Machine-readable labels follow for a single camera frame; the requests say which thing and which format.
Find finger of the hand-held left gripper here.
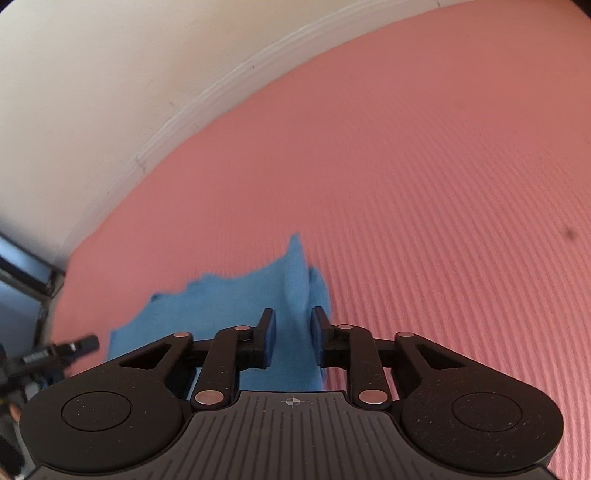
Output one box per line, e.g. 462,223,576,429
50,335,100,364

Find pink ribbed mat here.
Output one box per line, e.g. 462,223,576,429
48,0,591,480

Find black framed panel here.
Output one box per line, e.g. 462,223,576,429
0,232,66,303

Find white baseboard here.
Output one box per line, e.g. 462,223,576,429
60,0,469,271

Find blue sweater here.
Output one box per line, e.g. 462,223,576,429
107,233,334,393

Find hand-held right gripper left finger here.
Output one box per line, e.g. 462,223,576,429
119,307,278,410

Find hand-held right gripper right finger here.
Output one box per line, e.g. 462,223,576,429
310,306,465,410

